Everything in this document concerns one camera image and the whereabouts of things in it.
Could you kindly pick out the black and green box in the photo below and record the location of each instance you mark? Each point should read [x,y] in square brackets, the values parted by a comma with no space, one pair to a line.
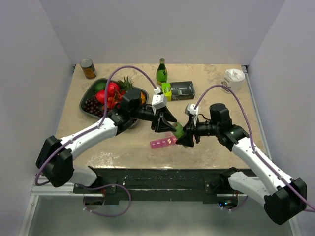
[176,91]

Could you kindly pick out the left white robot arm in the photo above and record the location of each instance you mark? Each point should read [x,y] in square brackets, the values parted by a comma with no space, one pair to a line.
[56,157]

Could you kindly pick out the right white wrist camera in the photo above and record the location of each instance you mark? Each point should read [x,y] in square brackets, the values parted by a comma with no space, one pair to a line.
[193,111]

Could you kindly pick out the dark grey fruit tray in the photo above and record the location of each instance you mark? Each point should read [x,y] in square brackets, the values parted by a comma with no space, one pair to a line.
[90,94]

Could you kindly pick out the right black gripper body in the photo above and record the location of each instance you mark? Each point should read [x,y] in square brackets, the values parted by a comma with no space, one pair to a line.
[206,129]

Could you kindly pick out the pink weekly pill organizer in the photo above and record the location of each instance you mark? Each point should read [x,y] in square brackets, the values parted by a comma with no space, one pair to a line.
[167,140]

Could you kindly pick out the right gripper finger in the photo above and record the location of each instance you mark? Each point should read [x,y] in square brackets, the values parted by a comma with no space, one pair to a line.
[191,123]
[186,140]

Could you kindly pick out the green lidded pill bottle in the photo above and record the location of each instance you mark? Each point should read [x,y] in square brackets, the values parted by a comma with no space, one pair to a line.
[178,134]

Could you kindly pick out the green bottle screw cap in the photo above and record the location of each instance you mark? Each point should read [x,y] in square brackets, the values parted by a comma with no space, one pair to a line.
[178,127]

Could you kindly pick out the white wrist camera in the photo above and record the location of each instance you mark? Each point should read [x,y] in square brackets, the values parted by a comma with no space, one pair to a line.
[193,111]
[159,101]

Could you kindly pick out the small pineapple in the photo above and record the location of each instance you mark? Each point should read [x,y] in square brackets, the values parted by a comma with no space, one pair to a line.
[125,84]

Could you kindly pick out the white toilet paper roll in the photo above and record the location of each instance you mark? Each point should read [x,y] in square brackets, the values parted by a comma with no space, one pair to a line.
[233,79]

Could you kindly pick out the green lime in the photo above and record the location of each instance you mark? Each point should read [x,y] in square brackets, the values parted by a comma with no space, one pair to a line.
[99,86]

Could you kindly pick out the red apple upper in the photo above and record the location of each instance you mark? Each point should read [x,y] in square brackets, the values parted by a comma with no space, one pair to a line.
[112,89]

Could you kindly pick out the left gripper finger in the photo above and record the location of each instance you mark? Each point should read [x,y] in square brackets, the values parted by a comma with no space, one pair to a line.
[167,114]
[163,125]

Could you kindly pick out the tin food can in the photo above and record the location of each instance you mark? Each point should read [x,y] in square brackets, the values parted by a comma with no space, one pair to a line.
[88,68]

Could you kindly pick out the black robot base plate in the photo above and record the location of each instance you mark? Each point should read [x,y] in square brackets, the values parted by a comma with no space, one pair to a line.
[185,185]

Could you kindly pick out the red apple lower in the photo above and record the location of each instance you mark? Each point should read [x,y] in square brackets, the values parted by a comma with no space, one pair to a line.
[101,96]

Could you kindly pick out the red apple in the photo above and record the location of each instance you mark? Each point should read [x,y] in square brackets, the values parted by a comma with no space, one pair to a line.
[112,89]
[101,96]

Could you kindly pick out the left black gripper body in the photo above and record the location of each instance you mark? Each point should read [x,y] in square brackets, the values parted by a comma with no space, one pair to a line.
[147,113]

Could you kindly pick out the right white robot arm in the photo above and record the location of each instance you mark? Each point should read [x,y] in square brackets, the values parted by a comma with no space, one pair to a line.
[281,196]

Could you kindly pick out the green glass bottle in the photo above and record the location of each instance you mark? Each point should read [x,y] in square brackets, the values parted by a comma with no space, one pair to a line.
[161,74]

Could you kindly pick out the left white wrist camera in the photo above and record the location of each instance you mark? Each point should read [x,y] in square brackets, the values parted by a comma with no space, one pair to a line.
[159,101]

